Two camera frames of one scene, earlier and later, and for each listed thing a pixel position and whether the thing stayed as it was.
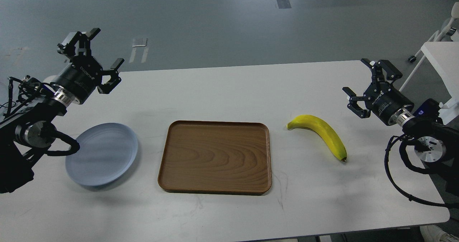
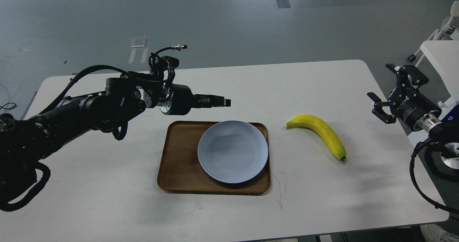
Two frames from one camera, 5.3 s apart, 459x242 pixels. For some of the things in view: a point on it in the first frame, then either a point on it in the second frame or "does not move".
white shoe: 431,233 does not move
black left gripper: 84,74 to 183,100
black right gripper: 384,100 to 420,114
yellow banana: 323,129 does not move
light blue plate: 107,151 to 232,151
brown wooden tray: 216,157 does not move
